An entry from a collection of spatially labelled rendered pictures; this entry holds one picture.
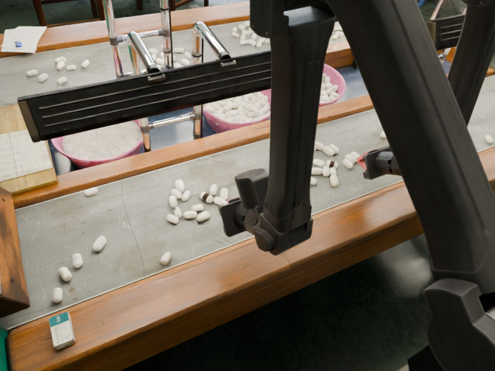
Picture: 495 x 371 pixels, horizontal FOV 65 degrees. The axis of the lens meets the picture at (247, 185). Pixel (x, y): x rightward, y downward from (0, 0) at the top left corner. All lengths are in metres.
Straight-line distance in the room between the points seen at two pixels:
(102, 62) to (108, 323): 0.95
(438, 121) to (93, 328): 0.72
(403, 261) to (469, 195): 1.65
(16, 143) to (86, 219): 0.31
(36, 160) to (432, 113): 0.98
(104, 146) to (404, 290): 1.40
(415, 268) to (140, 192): 1.38
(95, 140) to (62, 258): 0.39
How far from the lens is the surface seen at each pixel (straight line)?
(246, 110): 1.31
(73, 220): 1.04
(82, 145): 1.21
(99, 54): 1.57
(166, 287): 0.88
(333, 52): 1.65
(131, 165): 1.09
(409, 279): 1.97
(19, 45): 1.62
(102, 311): 0.88
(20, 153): 1.18
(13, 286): 0.87
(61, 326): 0.86
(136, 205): 1.03
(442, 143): 0.35
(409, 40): 0.36
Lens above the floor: 1.56
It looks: 50 degrees down
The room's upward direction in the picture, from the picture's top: 9 degrees clockwise
